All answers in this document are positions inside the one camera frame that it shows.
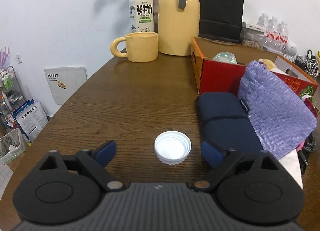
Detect white ribbed bottle cap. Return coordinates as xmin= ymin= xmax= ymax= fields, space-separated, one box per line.
xmin=154 ymin=131 xmax=192 ymax=166

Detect purple woven pouch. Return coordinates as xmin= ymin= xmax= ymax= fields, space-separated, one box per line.
xmin=238 ymin=61 xmax=317 ymax=160

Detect white cloth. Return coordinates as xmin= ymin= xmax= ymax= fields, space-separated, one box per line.
xmin=279 ymin=150 xmax=303 ymax=189

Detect black braided cable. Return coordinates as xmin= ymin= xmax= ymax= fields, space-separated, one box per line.
xmin=297 ymin=132 xmax=318 ymax=176

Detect yellow white plush sheep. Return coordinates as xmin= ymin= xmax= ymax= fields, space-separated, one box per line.
xmin=258 ymin=58 xmax=277 ymax=71

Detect navy zip case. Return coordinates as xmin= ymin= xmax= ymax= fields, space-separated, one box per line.
xmin=197 ymin=92 xmax=263 ymax=154

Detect white paper bag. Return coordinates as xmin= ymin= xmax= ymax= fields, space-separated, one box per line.
xmin=13 ymin=100 xmax=48 ymax=142

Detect red cardboard box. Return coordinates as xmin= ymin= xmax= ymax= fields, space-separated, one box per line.
xmin=191 ymin=37 xmax=318 ymax=96

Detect yellow ceramic mug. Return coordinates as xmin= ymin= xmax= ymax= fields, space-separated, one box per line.
xmin=110 ymin=32 xmax=158 ymax=63

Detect clear snack container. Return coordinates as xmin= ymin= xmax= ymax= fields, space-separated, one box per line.
xmin=240 ymin=28 xmax=264 ymax=49

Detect white toy robot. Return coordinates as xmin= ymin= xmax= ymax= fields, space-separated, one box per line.
xmin=284 ymin=41 xmax=297 ymax=60

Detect middle water bottle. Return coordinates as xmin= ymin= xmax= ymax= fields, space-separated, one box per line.
xmin=264 ymin=16 xmax=279 ymax=48

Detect water bottle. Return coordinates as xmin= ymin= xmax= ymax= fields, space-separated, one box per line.
xmin=264 ymin=16 xmax=279 ymax=48
xmin=277 ymin=21 xmax=289 ymax=49
xmin=257 ymin=13 xmax=268 ymax=32

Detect white flat box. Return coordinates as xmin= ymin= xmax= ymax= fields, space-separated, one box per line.
xmin=242 ymin=22 xmax=265 ymax=33

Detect right water bottle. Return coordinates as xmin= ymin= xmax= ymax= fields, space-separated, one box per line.
xmin=277 ymin=21 xmax=289 ymax=49

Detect left water bottle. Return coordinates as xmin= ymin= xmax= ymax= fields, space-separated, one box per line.
xmin=257 ymin=13 xmax=268 ymax=32

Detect white milk carton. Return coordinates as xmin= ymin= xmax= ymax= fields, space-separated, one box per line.
xmin=129 ymin=0 xmax=154 ymax=33

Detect yellow thermos jug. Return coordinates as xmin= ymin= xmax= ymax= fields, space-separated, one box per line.
xmin=158 ymin=0 xmax=200 ymax=56

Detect black paper shopping bag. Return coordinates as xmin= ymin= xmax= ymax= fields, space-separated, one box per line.
xmin=199 ymin=0 xmax=244 ymax=43

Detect white wall panel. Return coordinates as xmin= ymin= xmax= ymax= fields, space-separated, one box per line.
xmin=44 ymin=66 xmax=87 ymax=105

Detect wire shelf rack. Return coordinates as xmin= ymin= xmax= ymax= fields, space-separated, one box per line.
xmin=0 ymin=65 xmax=25 ymax=132

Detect tangled charger cables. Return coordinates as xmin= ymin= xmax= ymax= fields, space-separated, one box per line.
xmin=293 ymin=49 xmax=320 ymax=78

